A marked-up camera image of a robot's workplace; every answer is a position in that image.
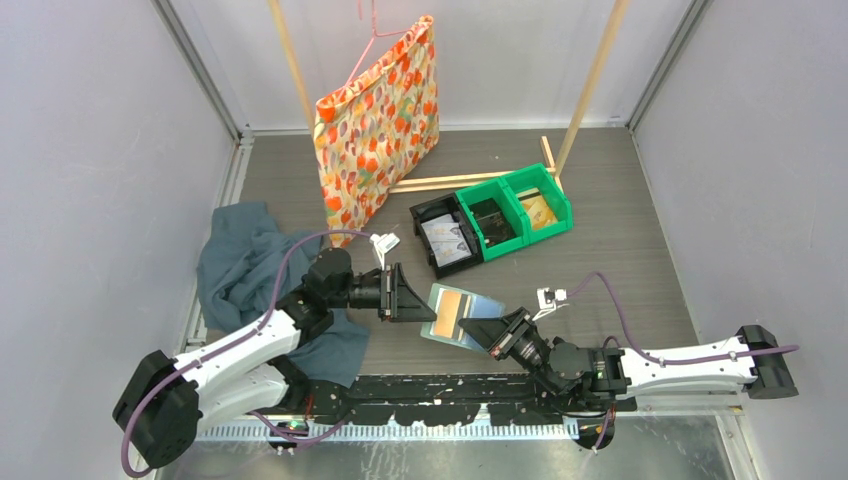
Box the blue-grey cloth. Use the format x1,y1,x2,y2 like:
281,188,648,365
196,202,369,387

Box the wooden clothes rack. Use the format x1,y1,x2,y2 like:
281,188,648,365
268,0,630,194

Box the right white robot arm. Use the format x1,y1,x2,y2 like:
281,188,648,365
458,308,798,411

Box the pink wire hanger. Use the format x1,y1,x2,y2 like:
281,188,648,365
343,0,409,88

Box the cards in left green bin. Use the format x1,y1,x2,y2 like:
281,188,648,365
470,198,517,247

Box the orange floral hanging garment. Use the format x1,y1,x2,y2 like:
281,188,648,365
313,15,439,247

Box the green card holder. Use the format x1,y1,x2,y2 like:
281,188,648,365
420,283,505,352

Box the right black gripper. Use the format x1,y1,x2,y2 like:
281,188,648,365
458,307,562,395

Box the green bin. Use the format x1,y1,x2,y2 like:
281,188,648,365
502,164,574,244
456,179,530,262

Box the cards in black bin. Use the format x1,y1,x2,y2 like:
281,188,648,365
421,213,472,267

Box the green bin right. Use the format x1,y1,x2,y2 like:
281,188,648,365
502,164,574,244

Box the yellow cards in right bin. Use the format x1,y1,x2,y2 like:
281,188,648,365
517,188,558,231

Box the orange striped card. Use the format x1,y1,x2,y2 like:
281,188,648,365
432,290,472,341

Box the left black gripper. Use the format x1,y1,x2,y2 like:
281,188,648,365
328,263,436,323

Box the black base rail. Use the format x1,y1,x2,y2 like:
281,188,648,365
243,372,637,429

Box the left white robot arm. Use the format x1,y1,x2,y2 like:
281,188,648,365
112,248,436,478

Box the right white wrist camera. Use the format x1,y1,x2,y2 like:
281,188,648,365
532,287,568,322

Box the black storage bin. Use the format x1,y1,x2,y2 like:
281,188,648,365
409,193,484,279

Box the green bin left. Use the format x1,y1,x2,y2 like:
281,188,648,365
456,179,530,262

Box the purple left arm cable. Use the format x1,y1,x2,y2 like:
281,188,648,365
120,229,379,480

